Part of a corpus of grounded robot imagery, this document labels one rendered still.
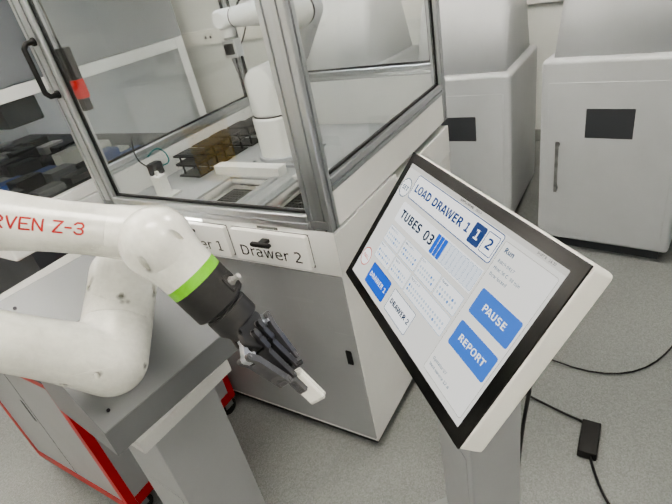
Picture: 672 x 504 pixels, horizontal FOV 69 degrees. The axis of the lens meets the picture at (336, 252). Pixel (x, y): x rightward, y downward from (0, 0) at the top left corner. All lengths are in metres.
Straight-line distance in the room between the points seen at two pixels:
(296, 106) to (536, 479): 1.41
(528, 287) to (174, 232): 0.51
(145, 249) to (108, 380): 0.31
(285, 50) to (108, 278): 0.62
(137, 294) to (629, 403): 1.76
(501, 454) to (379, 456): 0.85
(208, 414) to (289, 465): 0.69
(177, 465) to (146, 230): 0.78
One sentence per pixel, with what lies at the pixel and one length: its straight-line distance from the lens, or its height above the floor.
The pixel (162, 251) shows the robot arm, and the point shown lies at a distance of 0.74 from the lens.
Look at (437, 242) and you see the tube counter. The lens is 0.88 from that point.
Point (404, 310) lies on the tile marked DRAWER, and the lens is 0.90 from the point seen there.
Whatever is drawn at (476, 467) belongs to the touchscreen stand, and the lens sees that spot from 1.16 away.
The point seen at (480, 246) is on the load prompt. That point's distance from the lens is 0.80.
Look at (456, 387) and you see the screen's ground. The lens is 0.77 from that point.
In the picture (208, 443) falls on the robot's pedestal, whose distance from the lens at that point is 1.43.
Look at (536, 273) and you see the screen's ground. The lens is 0.72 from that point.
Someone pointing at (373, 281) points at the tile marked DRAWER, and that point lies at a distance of 1.01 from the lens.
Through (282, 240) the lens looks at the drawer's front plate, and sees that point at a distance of 1.43.
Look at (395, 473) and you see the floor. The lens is 1.91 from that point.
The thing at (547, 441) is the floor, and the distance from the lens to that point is 1.99.
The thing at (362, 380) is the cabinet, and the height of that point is 0.38.
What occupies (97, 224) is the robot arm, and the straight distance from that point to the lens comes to 0.88.
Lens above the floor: 1.57
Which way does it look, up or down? 30 degrees down
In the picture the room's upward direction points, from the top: 12 degrees counter-clockwise
